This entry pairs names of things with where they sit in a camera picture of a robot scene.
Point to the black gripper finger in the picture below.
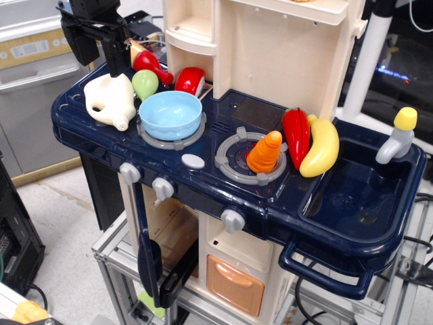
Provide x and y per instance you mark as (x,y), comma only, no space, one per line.
(117,52)
(83,46)

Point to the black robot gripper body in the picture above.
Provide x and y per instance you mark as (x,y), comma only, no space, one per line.
(94,19)

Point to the light blue plastic bowl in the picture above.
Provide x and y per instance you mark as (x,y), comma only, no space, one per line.
(171,115)

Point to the orange toy carrot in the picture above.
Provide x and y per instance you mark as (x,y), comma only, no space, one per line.
(263,157)

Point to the red toy chicken drumstick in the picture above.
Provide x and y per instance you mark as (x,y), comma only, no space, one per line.
(142,59)

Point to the green toy pear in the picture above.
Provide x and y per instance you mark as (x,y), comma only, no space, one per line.
(145,83)

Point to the grey lab appliance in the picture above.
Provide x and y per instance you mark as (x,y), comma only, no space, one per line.
(37,64)

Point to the cream toy milk jug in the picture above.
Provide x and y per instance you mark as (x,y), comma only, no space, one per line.
(110,100)

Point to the red toy cheese wheel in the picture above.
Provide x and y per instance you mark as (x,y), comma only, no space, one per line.
(191,80)

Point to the grey left stove burner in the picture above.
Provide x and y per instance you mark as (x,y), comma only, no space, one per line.
(176,145)

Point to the grey stove burner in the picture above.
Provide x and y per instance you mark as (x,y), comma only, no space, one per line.
(231,159)
(176,145)

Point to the grey left stove knob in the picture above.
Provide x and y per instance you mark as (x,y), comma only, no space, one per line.
(130,173)

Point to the grey stove knob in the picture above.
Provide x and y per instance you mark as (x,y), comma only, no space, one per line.
(232,220)
(130,173)
(163,188)

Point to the grey oval button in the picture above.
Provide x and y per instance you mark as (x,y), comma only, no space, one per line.
(192,161)

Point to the grey middle stove knob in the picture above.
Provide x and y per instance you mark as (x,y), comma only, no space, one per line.
(163,188)

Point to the grey right stove burner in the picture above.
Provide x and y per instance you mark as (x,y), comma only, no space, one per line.
(231,159)

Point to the cream toy kitchen cabinet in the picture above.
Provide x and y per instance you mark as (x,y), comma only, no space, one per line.
(287,53)

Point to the red toy chili pepper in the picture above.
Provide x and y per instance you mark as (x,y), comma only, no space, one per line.
(297,133)

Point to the grey right stove knob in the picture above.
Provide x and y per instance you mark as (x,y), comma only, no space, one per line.
(232,220)

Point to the navy toy spatula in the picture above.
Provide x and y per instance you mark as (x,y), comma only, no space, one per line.
(149,256)

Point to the black computer case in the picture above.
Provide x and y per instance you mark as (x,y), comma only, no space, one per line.
(22,251)

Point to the yellow toy banana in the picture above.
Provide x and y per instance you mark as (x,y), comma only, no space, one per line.
(324,151)

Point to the black toy oven door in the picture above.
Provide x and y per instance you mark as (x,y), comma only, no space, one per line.
(175,281)

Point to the orange toy drawer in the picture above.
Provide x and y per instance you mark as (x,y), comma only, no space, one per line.
(234,286)

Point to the white pole stand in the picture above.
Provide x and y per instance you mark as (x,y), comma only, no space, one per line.
(363,64)

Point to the black monitor screen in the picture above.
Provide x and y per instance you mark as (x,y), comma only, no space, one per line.
(399,57)

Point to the navy toy kitchen countertop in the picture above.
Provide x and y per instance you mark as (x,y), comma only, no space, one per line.
(350,219)

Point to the grey yellow toy faucet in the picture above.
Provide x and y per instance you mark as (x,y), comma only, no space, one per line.
(400,140)

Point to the navy towel bar handle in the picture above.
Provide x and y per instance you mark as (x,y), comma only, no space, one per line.
(356,291)

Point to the aluminium frame stand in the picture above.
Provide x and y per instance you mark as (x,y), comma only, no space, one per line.
(175,227)

